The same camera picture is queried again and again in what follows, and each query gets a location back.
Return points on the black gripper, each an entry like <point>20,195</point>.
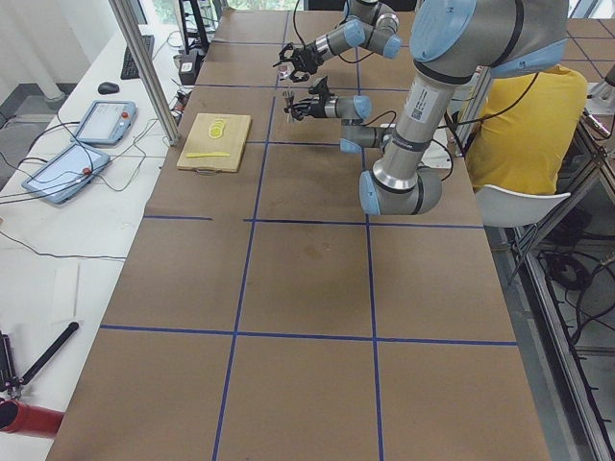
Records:
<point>306,58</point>
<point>317,107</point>

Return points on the steel measuring jigger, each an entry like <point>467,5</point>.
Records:
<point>288,97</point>

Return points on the clear glass cup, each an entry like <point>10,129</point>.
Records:
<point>284,73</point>

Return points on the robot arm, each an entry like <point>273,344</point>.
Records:
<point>371,25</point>
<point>449,41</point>

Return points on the lemon slice front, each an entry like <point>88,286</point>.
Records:
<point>215,134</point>

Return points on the wooden cutting board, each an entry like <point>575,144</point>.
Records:
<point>233,141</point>

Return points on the black power adapter box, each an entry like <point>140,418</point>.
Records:
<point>189,67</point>

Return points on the yellow plastic knife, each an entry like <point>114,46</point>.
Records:
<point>213,154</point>

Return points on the black computer mouse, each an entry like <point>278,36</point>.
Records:
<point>107,88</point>

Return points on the blue teach pendant far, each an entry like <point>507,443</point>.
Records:
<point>105,123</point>

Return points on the blue teach pendant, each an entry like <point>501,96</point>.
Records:
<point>66,174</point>
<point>105,123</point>

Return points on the brown paper table cover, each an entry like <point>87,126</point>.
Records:
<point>262,316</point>

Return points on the white plastic chair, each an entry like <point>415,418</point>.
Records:
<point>503,208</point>

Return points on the person in yellow shirt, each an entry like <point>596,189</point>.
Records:
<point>528,128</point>

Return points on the blue teach pendant near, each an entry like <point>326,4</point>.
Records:
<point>66,174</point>

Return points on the black tripod leg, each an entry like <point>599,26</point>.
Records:
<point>49,353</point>

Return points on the red cylinder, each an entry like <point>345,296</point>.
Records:
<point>29,420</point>

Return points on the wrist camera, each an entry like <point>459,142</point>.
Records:
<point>320,88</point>

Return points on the aluminium frame post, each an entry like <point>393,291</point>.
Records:
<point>126,21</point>

